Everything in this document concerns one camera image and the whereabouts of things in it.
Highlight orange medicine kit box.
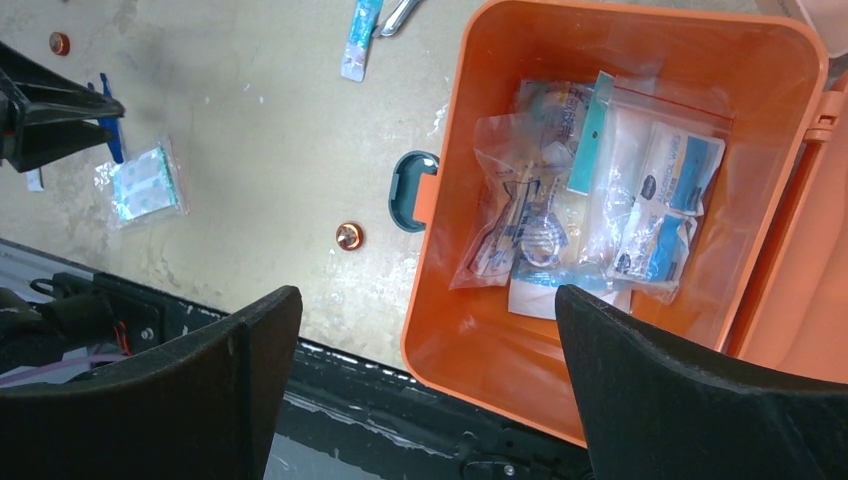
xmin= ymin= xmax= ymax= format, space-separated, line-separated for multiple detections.
xmin=401 ymin=1 xmax=847 ymax=445

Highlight small copper disc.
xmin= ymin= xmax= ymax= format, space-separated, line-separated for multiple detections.
xmin=49 ymin=31 xmax=70 ymax=57
xmin=335 ymin=222 xmax=365 ymax=251

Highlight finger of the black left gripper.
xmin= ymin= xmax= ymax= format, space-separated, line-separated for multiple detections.
xmin=1 ymin=121 xmax=113 ymax=173
xmin=1 ymin=44 xmax=125 ymax=126

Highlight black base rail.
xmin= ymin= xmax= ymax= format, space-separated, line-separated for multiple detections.
xmin=1 ymin=241 xmax=593 ymax=479

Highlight black handled bandage scissors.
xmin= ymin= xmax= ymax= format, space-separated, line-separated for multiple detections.
xmin=372 ymin=0 xmax=422 ymax=38

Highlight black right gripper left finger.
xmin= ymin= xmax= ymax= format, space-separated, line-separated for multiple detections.
xmin=1 ymin=286 xmax=303 ymax=479

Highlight alcohol wipes bag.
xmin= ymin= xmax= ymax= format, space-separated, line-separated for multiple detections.
xmin=571 ymin=72 xmax=733 ymax=302

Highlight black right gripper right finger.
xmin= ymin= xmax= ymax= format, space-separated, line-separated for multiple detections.
xmin=555 ymin=285 xmax=847 ymax=479

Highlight small tape roll bag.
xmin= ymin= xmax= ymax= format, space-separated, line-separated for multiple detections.
xmin=450 ymin=113 xmax=581 ymax=290

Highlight adhesive bandages bag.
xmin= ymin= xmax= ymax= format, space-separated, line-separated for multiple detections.
xmin=93 ymin=132 xmax=189 ymax=232

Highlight teal sachet strip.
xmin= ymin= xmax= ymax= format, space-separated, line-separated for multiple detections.
xmin=340 ymin=0 xmax=384 ymax=82

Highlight blue plastic tweezers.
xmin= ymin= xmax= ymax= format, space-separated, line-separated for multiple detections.
xmin=97 ymin=72 xmax=125 ymax=165

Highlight teal box latch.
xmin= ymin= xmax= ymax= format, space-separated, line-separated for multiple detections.
xmin=388 ymin=150 xmax=439 ymax=233

